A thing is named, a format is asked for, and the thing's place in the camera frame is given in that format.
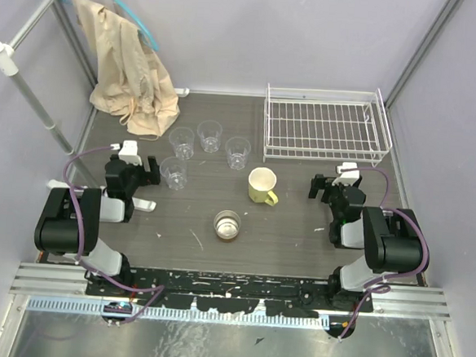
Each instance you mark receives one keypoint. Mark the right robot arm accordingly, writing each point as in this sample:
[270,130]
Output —
[390,242]

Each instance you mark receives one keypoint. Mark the glass with brown liquid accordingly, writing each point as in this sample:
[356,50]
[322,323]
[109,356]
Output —
[227,225]

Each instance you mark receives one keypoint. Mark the clear plastic cup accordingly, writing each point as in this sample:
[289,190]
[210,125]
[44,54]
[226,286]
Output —
[174,171]
[237,151]
[182,142]
[210,133]

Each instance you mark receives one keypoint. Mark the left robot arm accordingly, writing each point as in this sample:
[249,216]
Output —
[70,221]

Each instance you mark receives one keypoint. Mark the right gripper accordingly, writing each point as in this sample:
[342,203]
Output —
[321,183]

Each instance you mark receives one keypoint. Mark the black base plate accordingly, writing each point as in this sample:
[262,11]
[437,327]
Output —
[229,293]

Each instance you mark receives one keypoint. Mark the yellow mug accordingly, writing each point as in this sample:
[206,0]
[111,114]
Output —
[262,182]

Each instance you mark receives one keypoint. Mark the beige cloth garment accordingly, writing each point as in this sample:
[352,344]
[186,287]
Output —
[133,84]

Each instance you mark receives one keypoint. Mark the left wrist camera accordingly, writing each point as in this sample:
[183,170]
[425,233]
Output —
[129,153]

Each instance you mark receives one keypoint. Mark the white wire dish rack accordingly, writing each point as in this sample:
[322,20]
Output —
[325,125]

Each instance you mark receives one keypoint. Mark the aluminium rail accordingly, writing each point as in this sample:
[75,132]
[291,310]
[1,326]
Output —
[402,301]

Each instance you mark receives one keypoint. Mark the white garment rack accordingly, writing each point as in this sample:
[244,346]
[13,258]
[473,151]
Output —
[29,156]

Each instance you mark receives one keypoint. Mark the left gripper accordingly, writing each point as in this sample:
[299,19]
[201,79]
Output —
[141,173]

